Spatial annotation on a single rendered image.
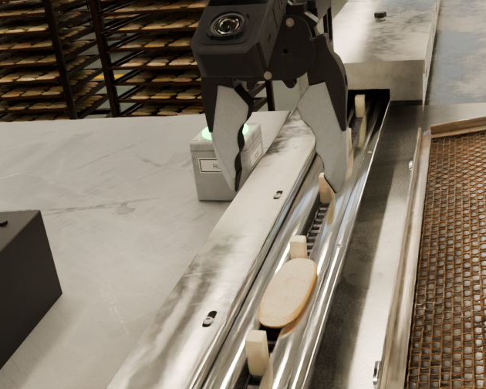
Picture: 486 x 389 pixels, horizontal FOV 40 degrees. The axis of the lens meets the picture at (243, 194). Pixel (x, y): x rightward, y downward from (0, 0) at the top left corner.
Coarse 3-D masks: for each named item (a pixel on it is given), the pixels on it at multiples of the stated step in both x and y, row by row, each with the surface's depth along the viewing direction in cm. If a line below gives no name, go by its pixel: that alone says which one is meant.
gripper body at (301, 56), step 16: (288, 0) 46; (304, 0) 47; (320, 0) 49; (288, 16) 46; (304, 16) 46; (320, 16) 49; (288, 32) 47; (304, 32) 46; (288, 48) 47; (304, 48) 47; (272, 64) 48; (288, 64) 48; (304, 64) 47; (256, 80) 49; (272, 80) 48; (288, 80) 49
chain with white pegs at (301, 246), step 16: (368, 96) 104; (352, 128) 91; (352, 144) 87; (320, 176) 71; (320, 192) 71; (320, 208) 70; (320, 224) 68; (304, 240) 58; (304, 256) 59; (256, 336) 47; (272, 336) 52; (256, 352) 47; (256, 368) 47; (256, 384) 47
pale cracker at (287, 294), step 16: (288, 272) 56; (304, 272) 55; (272, 288) 54; (288, 288) 54; (304, 288) 54; (272, 304) 52; (288, 304) 52; (304, 304) 52; (272, 320) 51; (288, 320) 50
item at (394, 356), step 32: (448, 128) 71; (480, 128) 69; (416, 160) 65; (448, 160) 65; (480, 160) 63; (416, 192) 60; (416, 224) 54; (416, 256) 50; (480, 256) 48; (416, 288) 46; (448, 288) 45; (480, 288) 44; (416, 320) 43; (384, 352) 39; (480, 352) 38; (384, 384) 37
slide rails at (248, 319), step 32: (352, 96) 101; (320, 160) 80; (352, 160) 79; (288, 224) 66; (288, 256) 60; (320, 256) 59; (256, 288) 56; (256, 320) 52; (224, 352) 49; (288, 352) 48; (224, 384) 45
